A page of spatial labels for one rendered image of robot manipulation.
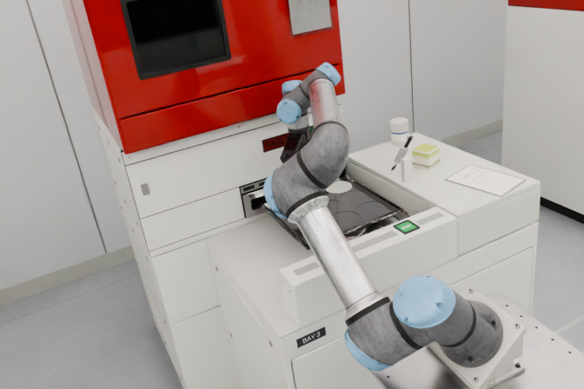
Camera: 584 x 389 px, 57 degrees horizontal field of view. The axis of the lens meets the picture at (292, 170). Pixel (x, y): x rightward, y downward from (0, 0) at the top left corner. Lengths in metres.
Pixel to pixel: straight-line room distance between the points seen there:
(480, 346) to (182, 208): 1.08
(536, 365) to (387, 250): 0.46
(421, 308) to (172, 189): 1.01
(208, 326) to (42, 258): 1.61
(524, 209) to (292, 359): 0.88
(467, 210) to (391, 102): 2.49
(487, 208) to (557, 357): 0.51
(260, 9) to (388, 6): 2.25
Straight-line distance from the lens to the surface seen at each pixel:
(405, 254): 1.60
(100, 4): 1.67
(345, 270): 1.27
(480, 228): 1.77
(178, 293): 2.07
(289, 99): 1.66
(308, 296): 1.47
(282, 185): 1.32
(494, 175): 1.91
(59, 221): 3.48
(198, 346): 2.23
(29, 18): 3.19
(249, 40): 1.80
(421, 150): 1.95
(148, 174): 1.84
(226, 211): 1.98
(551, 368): 1.43
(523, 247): 1.97
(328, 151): 1.29
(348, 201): 1.92
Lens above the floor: 1.80
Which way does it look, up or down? 24 degrees down
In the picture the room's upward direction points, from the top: 8 degrees counter-clockwise
